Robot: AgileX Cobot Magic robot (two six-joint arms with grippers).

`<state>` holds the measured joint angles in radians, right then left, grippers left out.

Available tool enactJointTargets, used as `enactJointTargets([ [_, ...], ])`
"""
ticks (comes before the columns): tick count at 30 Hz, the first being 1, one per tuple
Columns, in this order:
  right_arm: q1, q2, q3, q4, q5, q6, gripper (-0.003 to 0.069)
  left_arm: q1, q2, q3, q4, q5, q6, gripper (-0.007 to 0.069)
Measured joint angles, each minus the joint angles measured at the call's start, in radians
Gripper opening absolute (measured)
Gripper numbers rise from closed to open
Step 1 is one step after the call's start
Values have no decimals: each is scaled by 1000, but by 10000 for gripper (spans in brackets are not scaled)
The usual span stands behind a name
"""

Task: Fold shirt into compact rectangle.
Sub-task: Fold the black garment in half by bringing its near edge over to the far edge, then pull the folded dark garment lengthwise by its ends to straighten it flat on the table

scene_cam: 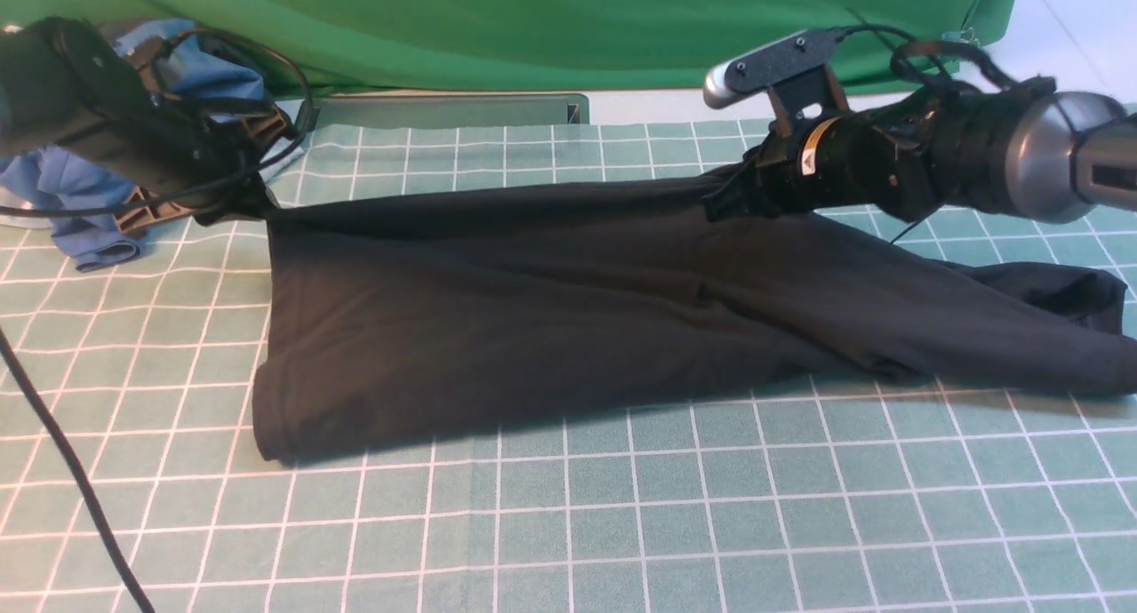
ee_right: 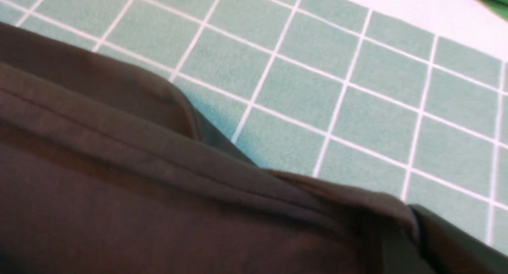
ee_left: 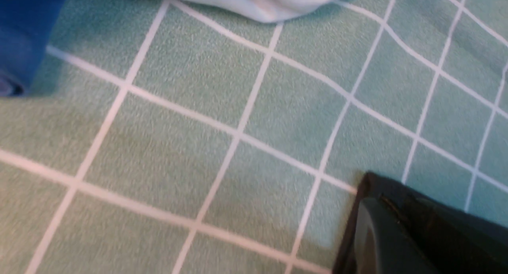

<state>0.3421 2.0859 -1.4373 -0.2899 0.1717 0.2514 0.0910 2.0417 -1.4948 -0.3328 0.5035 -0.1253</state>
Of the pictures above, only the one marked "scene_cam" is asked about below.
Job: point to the blue crumpled shirt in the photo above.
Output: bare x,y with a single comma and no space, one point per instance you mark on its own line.
54,179

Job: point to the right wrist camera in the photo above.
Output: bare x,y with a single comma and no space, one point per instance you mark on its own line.
772,67

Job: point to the dark gray long-sleeve top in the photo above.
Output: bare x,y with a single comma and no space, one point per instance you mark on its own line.
399,319

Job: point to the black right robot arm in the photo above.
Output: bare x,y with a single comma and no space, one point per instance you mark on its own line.
1028,152

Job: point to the green grid cutting mat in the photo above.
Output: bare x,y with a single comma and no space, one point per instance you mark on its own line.
833,494

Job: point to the green backdrop cloth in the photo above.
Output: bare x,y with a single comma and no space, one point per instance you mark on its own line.
527,45

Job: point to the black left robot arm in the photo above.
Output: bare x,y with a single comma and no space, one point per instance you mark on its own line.
66,86

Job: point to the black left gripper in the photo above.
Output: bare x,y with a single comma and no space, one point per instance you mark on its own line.
194,159

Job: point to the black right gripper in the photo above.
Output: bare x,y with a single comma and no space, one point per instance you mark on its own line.
842,161

